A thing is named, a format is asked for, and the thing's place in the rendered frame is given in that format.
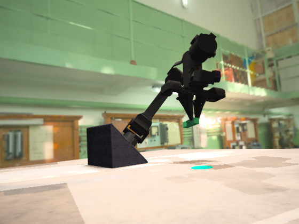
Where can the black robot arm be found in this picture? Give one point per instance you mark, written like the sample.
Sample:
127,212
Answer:
203,46

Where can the green rectangular post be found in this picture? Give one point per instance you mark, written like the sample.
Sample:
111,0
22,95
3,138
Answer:
190,123

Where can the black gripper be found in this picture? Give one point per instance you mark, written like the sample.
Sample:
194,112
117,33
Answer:
187,91

